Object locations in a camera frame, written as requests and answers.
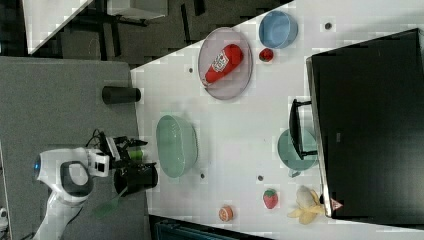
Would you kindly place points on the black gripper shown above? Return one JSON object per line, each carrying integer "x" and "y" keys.
{"x": 118, "y": 148}

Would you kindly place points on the green strainer bowl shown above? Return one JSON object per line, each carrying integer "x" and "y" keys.
{"x": 177, "y": 145}

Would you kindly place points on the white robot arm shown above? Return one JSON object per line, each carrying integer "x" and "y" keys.
{"x": 70, "y": 172}

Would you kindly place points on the black utensil cup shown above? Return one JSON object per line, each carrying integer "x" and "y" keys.
{"x": 135, "y": 178}

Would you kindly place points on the green spatula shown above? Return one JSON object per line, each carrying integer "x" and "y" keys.
{"x": 108, "y": 207}

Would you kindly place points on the grey round plate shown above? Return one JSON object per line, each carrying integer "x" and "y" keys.
{"x": 234, "y": 83}

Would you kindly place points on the red ketchup bottle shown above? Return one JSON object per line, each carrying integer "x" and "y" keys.
{"x": 228, "y": 59}

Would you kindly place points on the large red strawberry toy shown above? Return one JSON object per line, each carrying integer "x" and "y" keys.
{"x": 270, "y": 198}

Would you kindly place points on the green mug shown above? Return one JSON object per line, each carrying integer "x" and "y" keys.
{"x": 290, "y": 157}

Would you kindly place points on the small red strawberry toy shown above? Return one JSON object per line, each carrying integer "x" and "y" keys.
{"x": 266, "y": 55}

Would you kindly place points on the peeled banana toy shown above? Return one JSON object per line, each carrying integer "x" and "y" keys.
{"x": 308, "y": 206}

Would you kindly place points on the blue bowl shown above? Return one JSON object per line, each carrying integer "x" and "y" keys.
{"x": 278, "y": 30}

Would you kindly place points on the black toaster oven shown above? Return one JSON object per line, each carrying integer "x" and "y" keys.
{"x": 367, "y": 102}

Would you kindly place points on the black cylinder post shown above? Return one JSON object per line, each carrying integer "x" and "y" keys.
{"x": 119, "y": 95}

